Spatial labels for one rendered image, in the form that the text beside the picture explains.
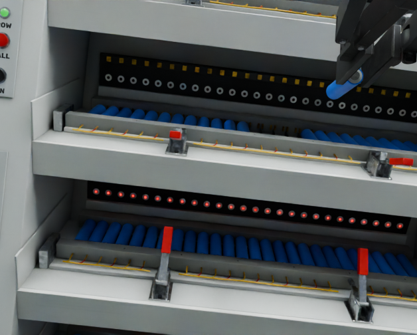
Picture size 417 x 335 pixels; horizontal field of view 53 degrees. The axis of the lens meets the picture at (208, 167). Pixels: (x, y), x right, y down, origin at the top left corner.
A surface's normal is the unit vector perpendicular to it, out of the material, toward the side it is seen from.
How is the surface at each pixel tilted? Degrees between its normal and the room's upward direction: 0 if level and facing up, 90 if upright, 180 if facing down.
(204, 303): 19
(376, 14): 89
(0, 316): 90
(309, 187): 109
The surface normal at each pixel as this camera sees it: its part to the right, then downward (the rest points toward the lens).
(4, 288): 0.02, 0.04
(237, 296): 0.11, -0.93
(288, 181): -0.02, 0.35
